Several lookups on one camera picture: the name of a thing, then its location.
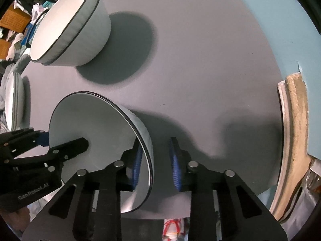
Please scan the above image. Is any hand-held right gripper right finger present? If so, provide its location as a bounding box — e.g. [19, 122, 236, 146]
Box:
[168, 137, 288, 241]

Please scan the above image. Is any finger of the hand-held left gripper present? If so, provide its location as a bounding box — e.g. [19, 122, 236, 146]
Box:
[44, 138, 89, 166]
[5, 128, 49, 157]

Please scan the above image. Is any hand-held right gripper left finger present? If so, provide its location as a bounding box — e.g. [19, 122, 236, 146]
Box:
[19, 141, 143, 241]

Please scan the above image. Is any medium white bowl black rim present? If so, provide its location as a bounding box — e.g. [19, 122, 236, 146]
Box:
[49, 92, 154, 212]

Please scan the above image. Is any large white bowl black rim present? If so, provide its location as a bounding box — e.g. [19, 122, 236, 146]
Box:
[38, 0, 112, 67]
[29, 0, 99, 63]

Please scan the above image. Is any small white bowl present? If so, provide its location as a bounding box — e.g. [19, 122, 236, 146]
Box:
[4, 71, 25, 131]

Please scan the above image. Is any red and white plastic bag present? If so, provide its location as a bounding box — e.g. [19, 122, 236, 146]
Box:
[163, 217, 187, 241]

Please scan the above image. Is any grey quilted blanket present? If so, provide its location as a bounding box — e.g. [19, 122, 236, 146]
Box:
[0, 55, 30, 81]

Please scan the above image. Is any white plate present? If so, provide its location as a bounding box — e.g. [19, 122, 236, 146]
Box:
[269, 80, 293, 215]

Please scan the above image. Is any brown wooden cabinet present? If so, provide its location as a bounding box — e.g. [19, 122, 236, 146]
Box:
[0, 6, 32, 61]

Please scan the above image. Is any grey plastic bag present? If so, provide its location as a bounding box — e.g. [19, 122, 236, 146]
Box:
[281, 161, 321, 241]

